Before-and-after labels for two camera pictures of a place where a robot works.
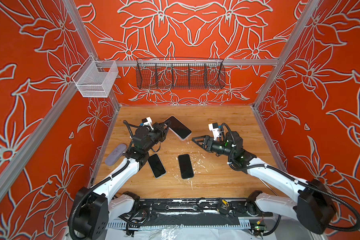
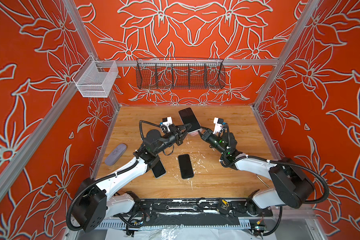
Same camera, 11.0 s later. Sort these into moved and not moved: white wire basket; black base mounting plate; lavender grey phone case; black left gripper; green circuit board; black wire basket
Moved: black left gripper
Not moved: white wire basket; black wire basket; green circuit board; black base mounting plate; lavender grey phone case
